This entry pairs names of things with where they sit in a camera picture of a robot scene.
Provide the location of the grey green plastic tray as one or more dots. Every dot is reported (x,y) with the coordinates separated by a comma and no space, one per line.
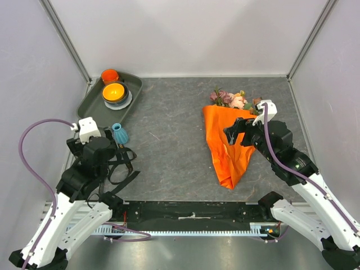
(93,105)

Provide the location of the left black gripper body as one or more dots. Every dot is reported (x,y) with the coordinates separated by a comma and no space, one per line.
(113,148)

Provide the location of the white plate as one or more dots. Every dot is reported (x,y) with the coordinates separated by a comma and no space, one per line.
(126,103)

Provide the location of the orange flower bouquet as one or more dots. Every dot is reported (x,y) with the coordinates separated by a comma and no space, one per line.
(230,159)

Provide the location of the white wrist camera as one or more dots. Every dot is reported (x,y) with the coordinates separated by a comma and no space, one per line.
(87,129)
(266,111)

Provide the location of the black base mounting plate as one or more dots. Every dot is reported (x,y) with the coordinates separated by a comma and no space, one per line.
(143,211)

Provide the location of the left aluminium frame post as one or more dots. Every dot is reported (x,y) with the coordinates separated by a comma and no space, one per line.
(58,25)

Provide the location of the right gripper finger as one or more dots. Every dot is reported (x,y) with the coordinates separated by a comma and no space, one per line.
(242,122)
(232,134)

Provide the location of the grey slotted cable duct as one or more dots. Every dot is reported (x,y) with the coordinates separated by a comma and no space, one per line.
(254,231)

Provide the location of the orange bowl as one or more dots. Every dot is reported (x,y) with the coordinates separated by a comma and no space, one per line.
(113,92)

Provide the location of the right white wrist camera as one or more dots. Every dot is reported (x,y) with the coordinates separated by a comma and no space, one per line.
(266,111)

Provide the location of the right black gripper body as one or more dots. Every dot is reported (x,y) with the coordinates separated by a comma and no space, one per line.
(253,136)

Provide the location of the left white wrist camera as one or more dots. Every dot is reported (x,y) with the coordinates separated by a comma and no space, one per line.
(87,129)

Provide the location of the orange plastic cup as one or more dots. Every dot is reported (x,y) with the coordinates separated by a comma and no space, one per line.
(109,76)

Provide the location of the right aluminium frame post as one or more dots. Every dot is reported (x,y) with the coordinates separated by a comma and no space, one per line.
(318,25)

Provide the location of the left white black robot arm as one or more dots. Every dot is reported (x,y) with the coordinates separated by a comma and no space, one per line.
(53,244)

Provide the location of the dark grey bowl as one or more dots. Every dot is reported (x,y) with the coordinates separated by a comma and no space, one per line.
(121,101)

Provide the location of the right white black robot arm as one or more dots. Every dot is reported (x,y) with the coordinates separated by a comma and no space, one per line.
(335,232)

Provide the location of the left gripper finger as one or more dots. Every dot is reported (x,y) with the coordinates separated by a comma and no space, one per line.
(76,147)
(110,141)

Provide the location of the blue ribbed vase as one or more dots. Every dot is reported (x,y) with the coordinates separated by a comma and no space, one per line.
(120,134)

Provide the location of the aluminium frame post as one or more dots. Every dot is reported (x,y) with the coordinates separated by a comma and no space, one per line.
(318,25)
(58,25)

